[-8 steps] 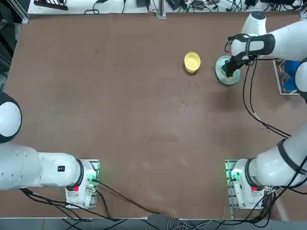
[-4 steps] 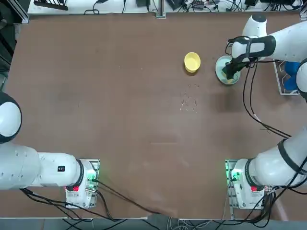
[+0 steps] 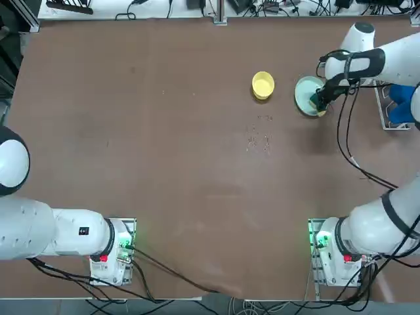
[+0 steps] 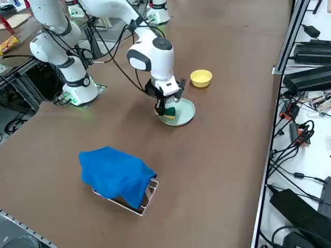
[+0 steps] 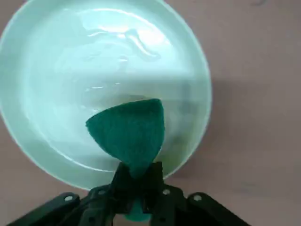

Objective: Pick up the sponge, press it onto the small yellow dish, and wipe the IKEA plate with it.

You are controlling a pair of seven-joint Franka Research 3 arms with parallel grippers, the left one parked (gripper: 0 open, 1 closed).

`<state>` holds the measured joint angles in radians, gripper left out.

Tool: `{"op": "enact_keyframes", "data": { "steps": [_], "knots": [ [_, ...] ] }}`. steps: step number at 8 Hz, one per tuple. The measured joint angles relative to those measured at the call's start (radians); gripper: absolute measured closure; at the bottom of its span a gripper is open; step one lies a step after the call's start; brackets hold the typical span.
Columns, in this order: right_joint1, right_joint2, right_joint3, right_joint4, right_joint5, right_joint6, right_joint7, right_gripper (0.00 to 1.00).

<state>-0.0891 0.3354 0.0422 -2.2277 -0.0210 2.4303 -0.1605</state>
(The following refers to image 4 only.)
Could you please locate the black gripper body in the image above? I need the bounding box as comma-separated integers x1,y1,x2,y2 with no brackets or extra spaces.
144,79,187,101

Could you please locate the green and yellow sponge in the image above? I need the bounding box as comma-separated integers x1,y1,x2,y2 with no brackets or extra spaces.
164,106,177,120

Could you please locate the pale green plate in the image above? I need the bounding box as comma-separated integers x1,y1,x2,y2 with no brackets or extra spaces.
158,97,197,127

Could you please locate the small yellow dish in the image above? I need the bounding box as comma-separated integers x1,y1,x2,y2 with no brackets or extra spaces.
190,69,213,88

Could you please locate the blue cloth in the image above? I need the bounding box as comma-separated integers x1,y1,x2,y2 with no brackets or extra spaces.
79,146,157,209

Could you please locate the white metal rack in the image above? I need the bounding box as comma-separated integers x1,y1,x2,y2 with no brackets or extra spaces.
92,178,160,216

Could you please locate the orange and black connector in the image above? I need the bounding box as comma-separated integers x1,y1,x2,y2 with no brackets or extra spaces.
279,102,300,121

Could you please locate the black and orange plug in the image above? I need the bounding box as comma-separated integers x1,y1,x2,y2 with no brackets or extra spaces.
289,122,315,147

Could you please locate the yellow snack packet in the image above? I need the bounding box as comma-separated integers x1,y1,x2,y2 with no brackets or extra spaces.
0,36,21,56

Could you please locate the brown cardboard sheet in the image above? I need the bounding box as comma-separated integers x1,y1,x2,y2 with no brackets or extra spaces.
0,12,32,30

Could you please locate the long black power supply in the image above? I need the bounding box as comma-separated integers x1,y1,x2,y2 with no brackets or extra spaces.
283,65,331,91

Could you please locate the red object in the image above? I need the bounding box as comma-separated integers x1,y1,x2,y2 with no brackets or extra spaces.
0,14,13,34

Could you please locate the small black power adapter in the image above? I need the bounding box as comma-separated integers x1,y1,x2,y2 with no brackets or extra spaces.
302,25,321,38

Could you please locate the black bag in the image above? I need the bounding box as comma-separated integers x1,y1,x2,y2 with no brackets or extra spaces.
270,188,331,248

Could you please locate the aluminium frame post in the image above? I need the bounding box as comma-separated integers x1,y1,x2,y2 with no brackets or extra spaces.
274,0,311,75

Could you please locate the aluminium frame rail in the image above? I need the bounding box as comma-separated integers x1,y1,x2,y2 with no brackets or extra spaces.
0,209,57,248

